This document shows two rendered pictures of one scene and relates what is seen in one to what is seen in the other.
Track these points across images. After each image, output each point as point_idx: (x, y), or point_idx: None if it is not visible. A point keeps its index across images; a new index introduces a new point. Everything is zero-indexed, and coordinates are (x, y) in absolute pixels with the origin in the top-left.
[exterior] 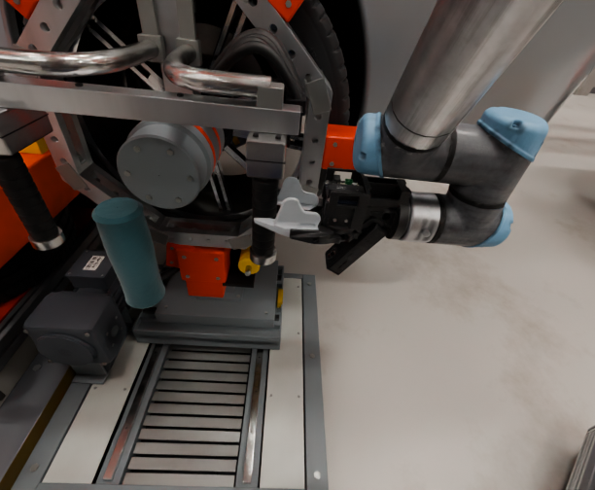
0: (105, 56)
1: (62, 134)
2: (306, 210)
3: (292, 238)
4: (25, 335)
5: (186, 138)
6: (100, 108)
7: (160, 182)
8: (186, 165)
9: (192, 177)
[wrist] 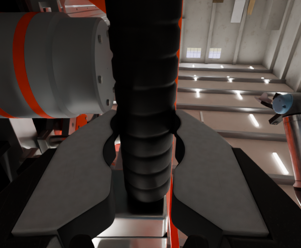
0: (119, 142)
1: None
2: (114, 214)
3: (242, 152)
4: None
5: (82, 113)
6: None
7: (106, 60)
8: (102, 94)
9: (100, 82)
